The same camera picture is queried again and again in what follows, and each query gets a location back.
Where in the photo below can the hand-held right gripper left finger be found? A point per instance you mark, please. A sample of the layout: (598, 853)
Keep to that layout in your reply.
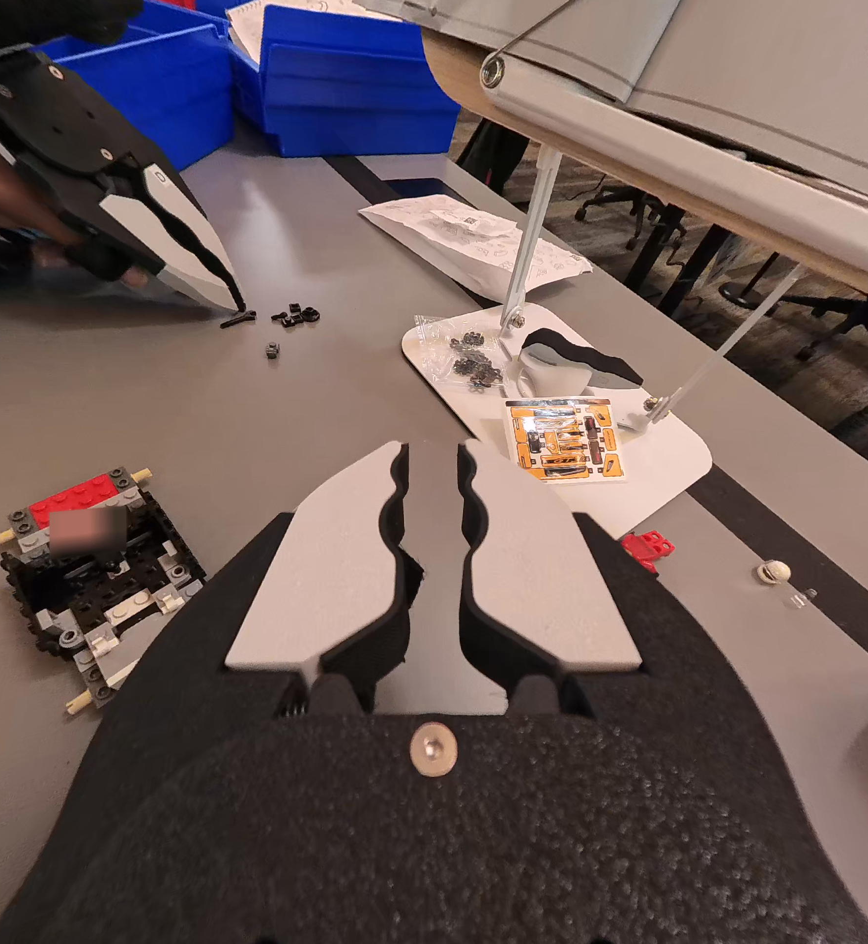
(331, 582)

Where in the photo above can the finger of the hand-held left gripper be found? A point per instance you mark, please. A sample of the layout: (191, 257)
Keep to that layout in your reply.
(150, 236)
(191, 212)

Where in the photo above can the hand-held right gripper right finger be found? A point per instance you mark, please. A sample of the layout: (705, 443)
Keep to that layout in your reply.
(544, 582)

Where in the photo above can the long black brick pin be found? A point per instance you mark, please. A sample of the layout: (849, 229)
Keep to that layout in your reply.
(239, 319)

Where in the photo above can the partly built brick car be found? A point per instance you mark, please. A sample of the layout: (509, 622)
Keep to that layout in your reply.
(146, 582)

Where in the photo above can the person's left hand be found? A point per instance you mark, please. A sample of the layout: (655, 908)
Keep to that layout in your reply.
(6, 192)

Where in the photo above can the small red brick assembly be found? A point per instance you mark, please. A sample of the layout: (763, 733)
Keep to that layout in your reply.
(648, 547)

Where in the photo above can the orange sticker sheet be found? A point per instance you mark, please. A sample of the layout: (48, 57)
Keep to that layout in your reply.
(563, 442)

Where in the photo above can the cluster of black clips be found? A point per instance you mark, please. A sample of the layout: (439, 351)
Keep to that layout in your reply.
(303, 317)

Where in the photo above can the white wooden book stand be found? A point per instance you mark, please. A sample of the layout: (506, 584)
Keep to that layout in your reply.
(662, 468)

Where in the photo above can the nested blue plastic bins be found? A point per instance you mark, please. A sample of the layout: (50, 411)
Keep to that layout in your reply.
(345, 110)

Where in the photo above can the white printed sheet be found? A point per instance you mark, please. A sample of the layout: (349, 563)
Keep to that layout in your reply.
(253, 26)

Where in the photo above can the loose grey black finger pad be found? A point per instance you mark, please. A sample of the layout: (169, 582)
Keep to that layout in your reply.
(559, 369)

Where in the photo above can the small white round piece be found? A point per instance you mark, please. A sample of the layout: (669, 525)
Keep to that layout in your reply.
(773, 572)

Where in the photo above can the clear bag of black parts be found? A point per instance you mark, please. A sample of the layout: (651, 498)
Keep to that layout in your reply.
(471, 361)

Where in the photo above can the white printed paper bag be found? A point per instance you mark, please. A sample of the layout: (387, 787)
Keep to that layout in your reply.
(434, 228)

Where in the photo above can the small clear piece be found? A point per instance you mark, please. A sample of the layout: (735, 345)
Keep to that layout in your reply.
(801, 599)

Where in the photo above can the open instruction booklet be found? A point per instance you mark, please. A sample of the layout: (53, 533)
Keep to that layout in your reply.
(736, 74)

